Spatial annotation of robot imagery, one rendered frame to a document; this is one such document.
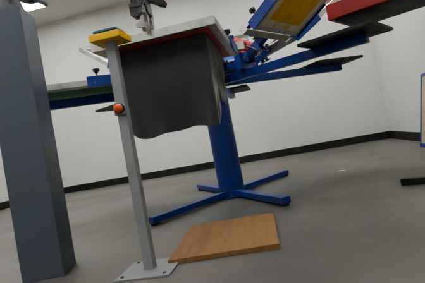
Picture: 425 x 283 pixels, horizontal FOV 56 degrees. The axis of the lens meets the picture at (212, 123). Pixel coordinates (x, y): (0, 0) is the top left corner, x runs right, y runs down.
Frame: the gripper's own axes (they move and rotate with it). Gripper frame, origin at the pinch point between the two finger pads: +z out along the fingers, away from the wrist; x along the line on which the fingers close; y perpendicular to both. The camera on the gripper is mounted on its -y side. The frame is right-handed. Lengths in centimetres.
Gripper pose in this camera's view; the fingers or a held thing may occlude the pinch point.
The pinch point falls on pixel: (151, 33)
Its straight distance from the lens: 186.2
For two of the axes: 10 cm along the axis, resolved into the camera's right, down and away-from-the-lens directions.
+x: -1.8, 0.0, -9.8
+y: -9.7, 1.8, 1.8
